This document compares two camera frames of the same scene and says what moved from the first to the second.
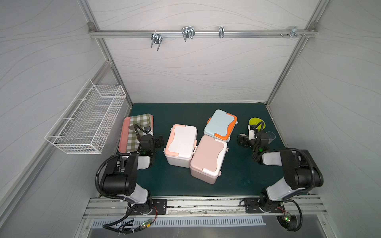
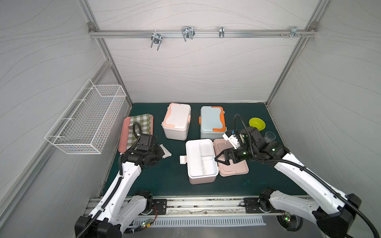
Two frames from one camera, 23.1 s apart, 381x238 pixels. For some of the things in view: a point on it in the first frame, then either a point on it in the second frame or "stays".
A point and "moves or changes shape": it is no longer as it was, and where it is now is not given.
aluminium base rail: x=119 y=206 stays
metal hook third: x=222 y=31 stays
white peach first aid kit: x=180 y=145 to x=176 y=121
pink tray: x=123 y=138 stays
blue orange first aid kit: x=221 y=125 moves or changes shape
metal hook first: x=156 y=38 stays
